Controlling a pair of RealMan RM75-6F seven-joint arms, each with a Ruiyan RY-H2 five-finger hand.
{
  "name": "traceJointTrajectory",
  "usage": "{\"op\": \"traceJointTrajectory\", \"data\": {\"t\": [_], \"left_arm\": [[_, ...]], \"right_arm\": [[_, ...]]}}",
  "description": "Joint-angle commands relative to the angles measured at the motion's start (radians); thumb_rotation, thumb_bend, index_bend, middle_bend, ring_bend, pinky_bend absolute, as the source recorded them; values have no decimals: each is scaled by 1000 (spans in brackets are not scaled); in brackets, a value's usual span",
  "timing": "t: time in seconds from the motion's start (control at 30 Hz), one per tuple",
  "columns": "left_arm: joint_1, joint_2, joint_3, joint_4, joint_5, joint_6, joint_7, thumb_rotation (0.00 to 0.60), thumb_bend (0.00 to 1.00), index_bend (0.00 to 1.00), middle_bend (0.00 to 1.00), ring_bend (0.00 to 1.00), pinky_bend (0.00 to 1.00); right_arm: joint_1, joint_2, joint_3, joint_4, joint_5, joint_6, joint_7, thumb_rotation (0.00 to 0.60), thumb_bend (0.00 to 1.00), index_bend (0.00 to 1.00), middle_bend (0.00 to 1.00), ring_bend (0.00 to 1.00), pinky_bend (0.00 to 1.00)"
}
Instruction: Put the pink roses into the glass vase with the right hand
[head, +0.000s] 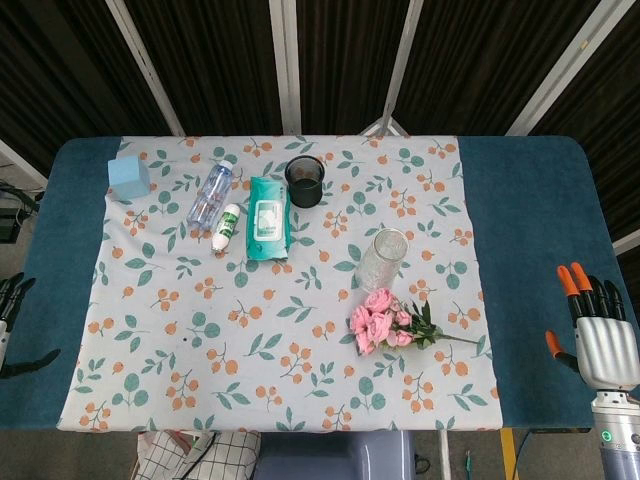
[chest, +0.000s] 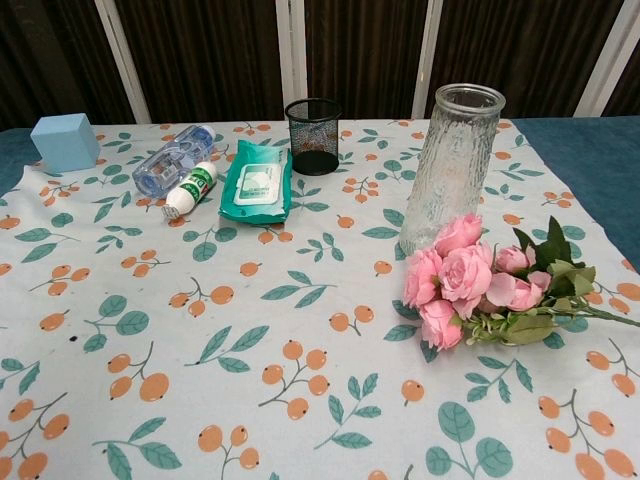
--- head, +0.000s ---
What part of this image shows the dark glass cup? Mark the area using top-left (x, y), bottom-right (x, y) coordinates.
top-left (284, 155), bottom-right (326, 209)

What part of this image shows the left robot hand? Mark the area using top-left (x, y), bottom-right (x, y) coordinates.
top-left (0, 272), bottom-right (62, 379)

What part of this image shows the light blue cube box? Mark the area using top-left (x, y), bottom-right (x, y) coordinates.
top-left (107, 154), bottom-right (152, 202)

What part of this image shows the blue table mat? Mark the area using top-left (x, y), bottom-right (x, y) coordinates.
top-left (0, 134), bottom-right (623, 433)

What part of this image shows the clear glass vase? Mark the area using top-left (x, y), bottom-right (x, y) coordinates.
top-left (354, 228), bottom-right (411, 294)

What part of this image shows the small white green bottle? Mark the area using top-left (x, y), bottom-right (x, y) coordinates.
top-left (210, 203), bottom-right (242, 252)

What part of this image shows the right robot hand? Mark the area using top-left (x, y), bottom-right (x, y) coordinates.
top-left (544, 261), bottom-right (640, 391)

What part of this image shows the floral patterned tablecloth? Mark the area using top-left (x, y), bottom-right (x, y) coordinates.
top-left (55, 134), bottom-right (505, 433)

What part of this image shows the checkered white bag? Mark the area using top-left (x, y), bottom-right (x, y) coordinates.
top-left (130, 430), bottom-right (262, 480)

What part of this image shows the clear plastic water bottle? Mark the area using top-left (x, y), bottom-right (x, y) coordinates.
top-left (186, 159), bottom-right (235, 232)

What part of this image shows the pink artificial flower bouquet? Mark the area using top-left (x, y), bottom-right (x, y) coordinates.
top-left (347, 287), bottom-right (482, 357)

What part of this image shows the green wet wipes pack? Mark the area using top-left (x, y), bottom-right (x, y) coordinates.
top-left (245, 176), bottom-right (292, 262)

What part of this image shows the white folding screen frame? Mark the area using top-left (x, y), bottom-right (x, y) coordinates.
top-left (0, 0), bottom-right (640, 256)

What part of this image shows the grey plastic stool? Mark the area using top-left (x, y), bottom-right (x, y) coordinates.
top-left (254, 430), bottom-right (417, 480)

